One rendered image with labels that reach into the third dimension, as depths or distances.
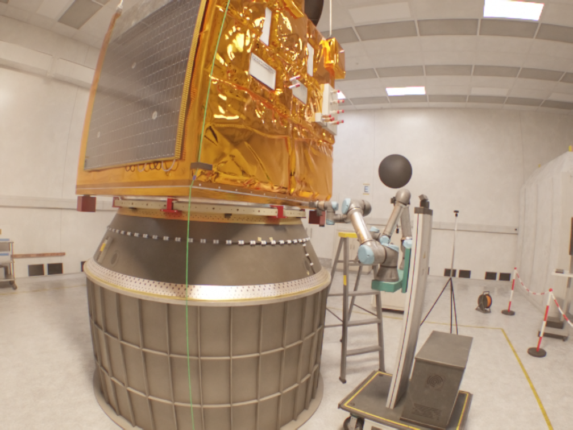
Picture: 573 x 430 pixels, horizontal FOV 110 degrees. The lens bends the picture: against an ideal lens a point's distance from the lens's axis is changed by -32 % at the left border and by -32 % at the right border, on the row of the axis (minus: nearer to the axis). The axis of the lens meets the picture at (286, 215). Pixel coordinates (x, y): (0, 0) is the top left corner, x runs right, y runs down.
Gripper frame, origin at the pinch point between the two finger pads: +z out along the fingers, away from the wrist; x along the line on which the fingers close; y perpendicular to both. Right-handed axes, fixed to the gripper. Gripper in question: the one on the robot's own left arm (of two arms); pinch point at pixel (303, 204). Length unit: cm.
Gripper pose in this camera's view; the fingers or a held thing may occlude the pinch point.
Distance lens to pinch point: 257.2
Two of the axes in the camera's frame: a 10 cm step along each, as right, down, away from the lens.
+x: -4.9, -0.3, -8.7
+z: -8.7, -0.6, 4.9
